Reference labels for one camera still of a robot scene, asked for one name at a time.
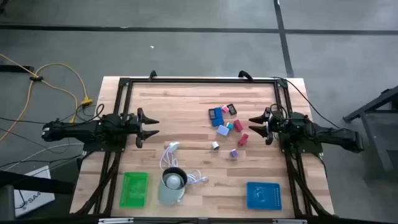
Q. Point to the red wall charger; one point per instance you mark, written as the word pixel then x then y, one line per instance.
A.
pixel 238 126
pixel 243 139

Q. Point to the white box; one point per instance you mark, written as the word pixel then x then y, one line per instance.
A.
pixel 34 199

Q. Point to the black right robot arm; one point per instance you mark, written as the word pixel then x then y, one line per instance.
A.
pixel 326 135

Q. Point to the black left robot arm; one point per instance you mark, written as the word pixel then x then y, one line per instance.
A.
pixel 77 129

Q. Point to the purple and white wall charger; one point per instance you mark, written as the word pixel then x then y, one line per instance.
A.
pixel 234 153

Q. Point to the pale green desk lamp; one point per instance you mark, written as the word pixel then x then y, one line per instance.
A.
pixel 169 196

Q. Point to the black aluminium rig frame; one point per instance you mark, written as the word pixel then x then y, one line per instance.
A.
pixel 202 80

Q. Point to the black metal table frame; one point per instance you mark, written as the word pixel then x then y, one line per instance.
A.
pixel 370 109

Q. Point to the lavender power adapter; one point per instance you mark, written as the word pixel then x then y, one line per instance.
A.
pixel 223 130

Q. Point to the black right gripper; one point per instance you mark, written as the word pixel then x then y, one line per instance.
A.
pixel 275 124

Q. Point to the blue plastic basket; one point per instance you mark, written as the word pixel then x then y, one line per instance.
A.
pixel 264 196

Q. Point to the white and black wall charger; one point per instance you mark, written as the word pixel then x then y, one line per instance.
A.
pixel 215 145

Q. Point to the black arched clamp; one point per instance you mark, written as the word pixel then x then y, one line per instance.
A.
pixel 152 74
pixel 245 74

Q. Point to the teal wall charger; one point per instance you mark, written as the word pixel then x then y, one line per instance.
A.
pixel 230 126

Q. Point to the pink wall charger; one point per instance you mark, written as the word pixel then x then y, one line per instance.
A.
pixel 225 109

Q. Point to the black digital clock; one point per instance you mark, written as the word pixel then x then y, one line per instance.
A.
pixel 232 109

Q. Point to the green plastic basket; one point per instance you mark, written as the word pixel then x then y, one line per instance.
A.
pixel 133 189

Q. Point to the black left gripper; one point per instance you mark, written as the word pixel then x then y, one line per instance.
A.
pixel 133 124

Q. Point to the silver metal bracket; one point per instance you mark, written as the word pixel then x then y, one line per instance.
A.
pixel 289 221
pixel 115 221

